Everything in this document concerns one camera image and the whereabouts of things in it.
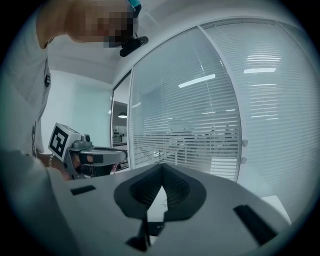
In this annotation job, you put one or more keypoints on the white table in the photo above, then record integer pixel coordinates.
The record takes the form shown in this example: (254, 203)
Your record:
(275, 207)

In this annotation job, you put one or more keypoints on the white window blind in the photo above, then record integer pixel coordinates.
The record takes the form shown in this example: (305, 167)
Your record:
(270, 112)
(185, 112)

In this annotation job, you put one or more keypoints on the person's left hand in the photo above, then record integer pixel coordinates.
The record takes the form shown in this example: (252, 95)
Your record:
(75, 162)

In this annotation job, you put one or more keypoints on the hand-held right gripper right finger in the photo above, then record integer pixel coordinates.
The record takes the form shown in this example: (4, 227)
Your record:
(215, 225)

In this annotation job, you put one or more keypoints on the person's head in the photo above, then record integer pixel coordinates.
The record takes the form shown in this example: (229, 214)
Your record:
(85, 17)

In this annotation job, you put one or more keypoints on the person's left forearm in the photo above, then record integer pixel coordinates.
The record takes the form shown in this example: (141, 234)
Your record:
(58, 170)

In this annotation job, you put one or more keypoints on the dark pendant lamp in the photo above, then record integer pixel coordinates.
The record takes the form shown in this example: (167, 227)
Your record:
(122, 115)

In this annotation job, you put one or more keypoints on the person's white shirt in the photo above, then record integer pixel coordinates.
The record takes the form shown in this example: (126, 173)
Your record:
(20, 87)

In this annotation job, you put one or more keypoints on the round white blind knob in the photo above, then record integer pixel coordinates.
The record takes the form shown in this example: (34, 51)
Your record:
(243, 159)
(244, 142)

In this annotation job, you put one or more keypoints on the black head camera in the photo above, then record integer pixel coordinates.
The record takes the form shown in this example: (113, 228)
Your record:
(132, 46)

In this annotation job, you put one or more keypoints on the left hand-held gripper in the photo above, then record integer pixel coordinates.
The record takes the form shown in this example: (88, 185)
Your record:
(60, 141)

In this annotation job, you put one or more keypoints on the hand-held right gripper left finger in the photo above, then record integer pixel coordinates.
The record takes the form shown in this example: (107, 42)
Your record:
(100, 212)

